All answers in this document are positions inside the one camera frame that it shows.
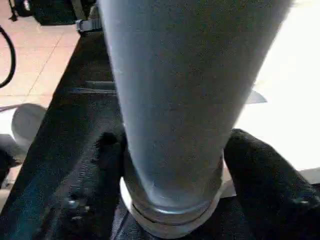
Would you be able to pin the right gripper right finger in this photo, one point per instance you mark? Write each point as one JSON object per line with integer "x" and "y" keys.
{"x": 275, "y": 195}

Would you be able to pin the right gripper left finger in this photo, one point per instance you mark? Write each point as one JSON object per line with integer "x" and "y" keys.
{"x": 80, "y": 200}

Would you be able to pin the white plastic table top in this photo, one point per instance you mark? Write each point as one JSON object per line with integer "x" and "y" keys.
{"x": 290, "y": 100}

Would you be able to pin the white plastic table leg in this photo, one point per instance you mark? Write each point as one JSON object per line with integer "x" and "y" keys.
{"x": 185, "y": 100}

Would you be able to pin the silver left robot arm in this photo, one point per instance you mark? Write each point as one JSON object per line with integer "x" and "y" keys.
{"x": 25, "y": 127}

